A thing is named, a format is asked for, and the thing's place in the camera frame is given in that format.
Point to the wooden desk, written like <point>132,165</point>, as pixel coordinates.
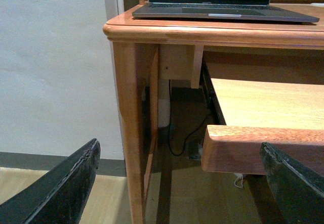
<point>149,51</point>

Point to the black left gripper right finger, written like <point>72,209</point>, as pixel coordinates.
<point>297,189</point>

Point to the wooden keyboard tray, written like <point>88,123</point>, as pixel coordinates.
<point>287,115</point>

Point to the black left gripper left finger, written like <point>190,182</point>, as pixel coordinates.
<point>60,195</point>

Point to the grey laptop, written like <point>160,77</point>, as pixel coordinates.
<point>254,10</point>

